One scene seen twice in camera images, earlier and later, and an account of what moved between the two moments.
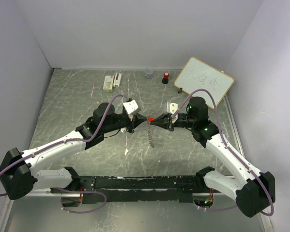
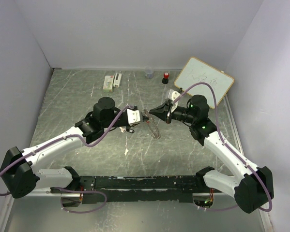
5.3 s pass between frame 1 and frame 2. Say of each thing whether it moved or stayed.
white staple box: stayed
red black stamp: stayed
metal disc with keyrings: moved
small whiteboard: stayed
